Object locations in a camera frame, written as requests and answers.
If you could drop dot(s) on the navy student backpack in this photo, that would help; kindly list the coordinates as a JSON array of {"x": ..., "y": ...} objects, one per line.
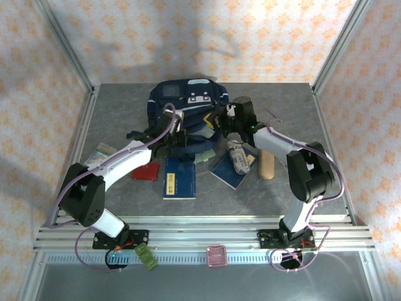
[{"x": 200, "y": 91}]

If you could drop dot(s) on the newspaper print pencil case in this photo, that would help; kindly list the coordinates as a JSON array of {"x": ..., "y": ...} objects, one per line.
[{"x": 238, "y": 158}]

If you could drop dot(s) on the blue notebook with yellow label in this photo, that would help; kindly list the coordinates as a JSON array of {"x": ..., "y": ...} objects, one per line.
[{"x": 185, "y": 178}]

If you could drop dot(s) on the blue notebook with yellow sticker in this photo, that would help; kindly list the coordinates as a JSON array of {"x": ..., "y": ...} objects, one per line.
[{"x": 225, "y": 174}]

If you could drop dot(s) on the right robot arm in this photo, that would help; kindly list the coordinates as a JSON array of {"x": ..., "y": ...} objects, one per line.
[{"x": 272, "y": 141}]

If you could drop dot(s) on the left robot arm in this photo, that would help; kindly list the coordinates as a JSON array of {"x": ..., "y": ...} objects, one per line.
[{"x": 125, "y": 160}]

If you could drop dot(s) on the pale green card holder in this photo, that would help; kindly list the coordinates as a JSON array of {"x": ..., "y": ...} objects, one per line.
[{"x": 205, "y": 156}]

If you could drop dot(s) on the red wallet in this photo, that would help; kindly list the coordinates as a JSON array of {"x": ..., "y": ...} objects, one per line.
[{"x": 145, "y": 172}]

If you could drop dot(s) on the colourful plastic packet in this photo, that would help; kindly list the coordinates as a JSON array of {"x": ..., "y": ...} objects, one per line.
[{"x": 94, "y": 156}]

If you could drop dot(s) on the green three-button pad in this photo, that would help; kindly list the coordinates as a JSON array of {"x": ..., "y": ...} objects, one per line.
[{"x": 145, "y": 255}]

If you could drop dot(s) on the pink square box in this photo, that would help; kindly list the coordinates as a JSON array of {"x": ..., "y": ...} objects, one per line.
[{"x": 216, "y": 256}]

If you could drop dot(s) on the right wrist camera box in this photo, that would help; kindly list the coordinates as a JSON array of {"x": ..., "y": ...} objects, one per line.
[{"x": 231, "y": 110}]

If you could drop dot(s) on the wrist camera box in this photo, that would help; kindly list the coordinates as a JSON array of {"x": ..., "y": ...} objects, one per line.
[
  {"x": 178, "y": 115},
  {"x": 231, "y": 110}
]

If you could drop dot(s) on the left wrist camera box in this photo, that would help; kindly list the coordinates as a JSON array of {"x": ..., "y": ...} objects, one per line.
[{"x": 178, "y": 115}]

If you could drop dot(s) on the aluminium table side rail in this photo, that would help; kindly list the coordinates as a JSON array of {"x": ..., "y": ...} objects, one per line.
[
  {"x": 325, "y": 125},
  {"x": 83, "y": 125}
]

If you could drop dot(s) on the aluminium mounting rail beam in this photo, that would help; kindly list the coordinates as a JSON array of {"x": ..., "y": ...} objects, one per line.
[{"x": 200, "y": 233}]

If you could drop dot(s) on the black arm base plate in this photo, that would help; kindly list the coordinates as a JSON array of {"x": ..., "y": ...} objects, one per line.
[
  {"x": 266, "y": 238},
  {"x": 141, "y": 236}
]

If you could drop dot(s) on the aluminium frame post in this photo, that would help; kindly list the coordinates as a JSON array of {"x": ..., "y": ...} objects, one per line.
[
  {"x": 66, "y": 47},
  {"x": 340, "y": 47}
]

